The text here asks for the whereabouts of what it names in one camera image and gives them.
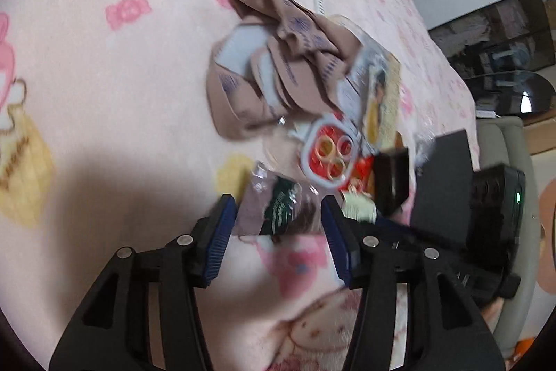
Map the crumpled brown cloth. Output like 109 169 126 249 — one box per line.
206 0 362 140

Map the yellow text leaflet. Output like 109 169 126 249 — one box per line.
363 51 401 153

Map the dark snack packet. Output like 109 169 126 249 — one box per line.
233 163 322 236

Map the red booklet with portrait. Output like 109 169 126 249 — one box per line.
340 155 375 198

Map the grey padded headboard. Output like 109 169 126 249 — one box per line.
477 117 541 359

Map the black square frame box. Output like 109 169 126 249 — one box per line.
372 148 410 217

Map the girl photo card in sleeve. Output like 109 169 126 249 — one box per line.
337 42 395 150

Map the pink cartoon print blanket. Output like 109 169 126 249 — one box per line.
1 0 478 365

